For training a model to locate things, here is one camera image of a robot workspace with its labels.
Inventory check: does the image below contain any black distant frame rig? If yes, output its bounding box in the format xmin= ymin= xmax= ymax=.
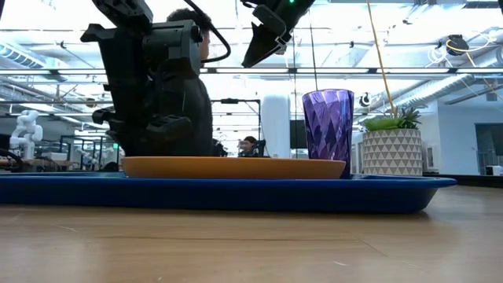
xmin=210 ymin=97 xmax=263 ymax=158

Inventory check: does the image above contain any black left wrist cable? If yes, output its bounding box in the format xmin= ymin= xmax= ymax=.
xmin=183 ymin=0 xmax=232 ymax=64

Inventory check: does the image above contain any blue plastic tray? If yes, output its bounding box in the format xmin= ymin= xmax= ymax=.
xmin=0 ymin=171 xmax=458 ymax=215

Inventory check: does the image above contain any white building pillar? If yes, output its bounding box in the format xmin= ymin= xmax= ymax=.
xmin=260 ymin=94 xmax=292 ymax=159

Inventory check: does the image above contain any yellow hanging cable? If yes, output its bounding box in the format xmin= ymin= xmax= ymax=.
xmin=365 ymin=0 xmax=397 ymax=119

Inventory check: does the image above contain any person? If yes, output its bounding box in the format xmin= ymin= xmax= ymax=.
xmin=156 ymin=7 xmax=215 ymax=158
xmin=237 ymin=134 xmax=267 ymax=159

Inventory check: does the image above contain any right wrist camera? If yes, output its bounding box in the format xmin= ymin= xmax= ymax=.
xmin=252 ymin=4 xmax=288 ymax=39

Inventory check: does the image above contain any dark wall panel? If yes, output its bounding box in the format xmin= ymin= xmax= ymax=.
xmin=474 ymin=123 xmax=503 ymax=158

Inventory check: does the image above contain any succulent in triangle-patterned pot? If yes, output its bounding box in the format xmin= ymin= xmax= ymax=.
xmin=362 ymin=106 xmax=424 ymax=177

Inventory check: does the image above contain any orange plate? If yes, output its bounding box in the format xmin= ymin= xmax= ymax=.
xmin=121 ymin=156 xmax=347 ymax=181

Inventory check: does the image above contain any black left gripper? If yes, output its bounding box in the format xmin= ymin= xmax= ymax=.
xmin=80 ymin=23 xmax=194 ymax=158

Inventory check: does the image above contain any black wall monitor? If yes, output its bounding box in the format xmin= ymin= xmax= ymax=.
xmin=289 ymin=119 xmax=309 ymax=150

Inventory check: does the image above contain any black hanging cable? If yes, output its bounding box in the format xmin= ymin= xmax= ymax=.
xmin=308 ymin=23 xmax=320 ymax=92

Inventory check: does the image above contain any white humanoid robot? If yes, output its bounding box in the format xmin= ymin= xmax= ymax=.
xmin=8 ymin=109 xmax=44 ymax=161

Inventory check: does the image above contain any purple faceted cup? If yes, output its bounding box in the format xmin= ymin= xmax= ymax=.
xmin=301 ymin=88 xmax=355 ymax=180

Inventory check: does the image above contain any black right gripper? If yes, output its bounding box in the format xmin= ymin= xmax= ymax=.
xmin=240 ymin=0 xmax=318 ymax=69

